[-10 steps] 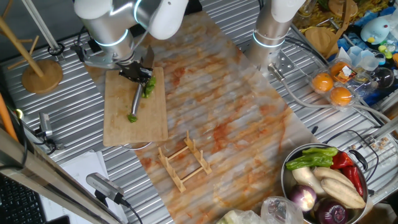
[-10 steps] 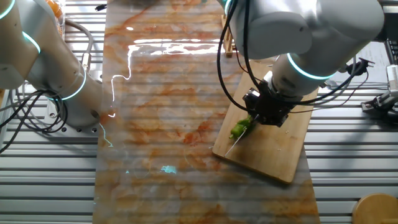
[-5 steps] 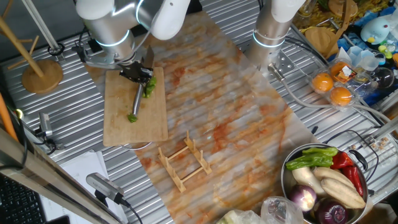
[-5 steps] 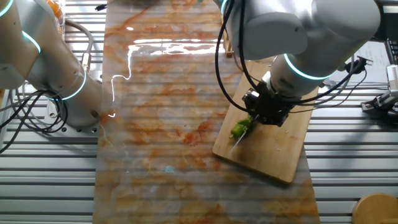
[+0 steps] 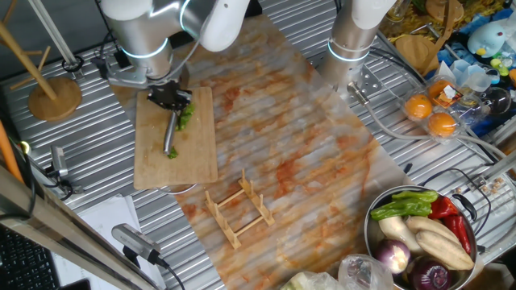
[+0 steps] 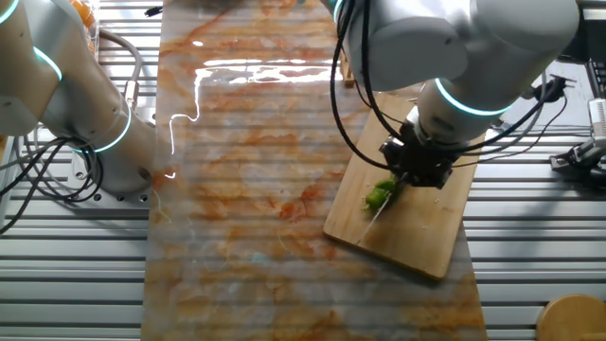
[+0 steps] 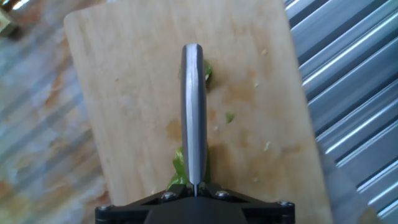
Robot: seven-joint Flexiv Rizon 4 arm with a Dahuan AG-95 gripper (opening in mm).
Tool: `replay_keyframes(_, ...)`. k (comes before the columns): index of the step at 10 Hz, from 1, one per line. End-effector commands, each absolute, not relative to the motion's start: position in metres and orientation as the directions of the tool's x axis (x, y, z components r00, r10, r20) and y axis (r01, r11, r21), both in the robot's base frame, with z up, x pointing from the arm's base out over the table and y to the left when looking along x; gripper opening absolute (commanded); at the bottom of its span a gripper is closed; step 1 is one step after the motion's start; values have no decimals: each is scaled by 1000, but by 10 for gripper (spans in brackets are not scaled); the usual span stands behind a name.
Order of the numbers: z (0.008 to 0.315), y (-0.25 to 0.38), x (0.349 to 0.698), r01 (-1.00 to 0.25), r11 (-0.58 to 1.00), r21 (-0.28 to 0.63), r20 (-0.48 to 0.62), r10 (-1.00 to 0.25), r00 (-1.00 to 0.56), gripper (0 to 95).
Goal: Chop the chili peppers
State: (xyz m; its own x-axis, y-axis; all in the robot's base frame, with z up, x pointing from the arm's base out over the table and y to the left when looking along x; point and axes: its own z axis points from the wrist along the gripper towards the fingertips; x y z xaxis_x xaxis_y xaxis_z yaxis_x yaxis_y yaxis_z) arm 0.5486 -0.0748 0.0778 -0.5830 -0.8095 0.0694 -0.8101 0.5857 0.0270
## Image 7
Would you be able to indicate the bamboo cutting board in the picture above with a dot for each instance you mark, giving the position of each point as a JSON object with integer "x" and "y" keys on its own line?
{"x": 130, "y": 109}

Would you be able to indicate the tiny green pepper scrap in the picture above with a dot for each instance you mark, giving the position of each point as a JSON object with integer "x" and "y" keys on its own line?
{"x": 230, "y": 117}

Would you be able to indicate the wooden dish rack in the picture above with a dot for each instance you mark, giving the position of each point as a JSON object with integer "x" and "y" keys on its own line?
{"x": 4, "y": 23}

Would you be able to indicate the green chili pepper piece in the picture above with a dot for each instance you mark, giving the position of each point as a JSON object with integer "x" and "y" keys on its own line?
{"x": 208, "y": 71}

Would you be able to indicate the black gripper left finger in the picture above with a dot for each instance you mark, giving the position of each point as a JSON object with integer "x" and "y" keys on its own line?
{"x": 172, "y": 191}

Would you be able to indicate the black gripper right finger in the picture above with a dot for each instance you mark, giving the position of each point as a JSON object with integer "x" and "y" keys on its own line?
{"x": 221, "y": 191}

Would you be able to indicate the steel kitchen knife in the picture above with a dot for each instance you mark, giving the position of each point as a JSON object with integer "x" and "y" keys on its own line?
{"x": 193, "y": 109}

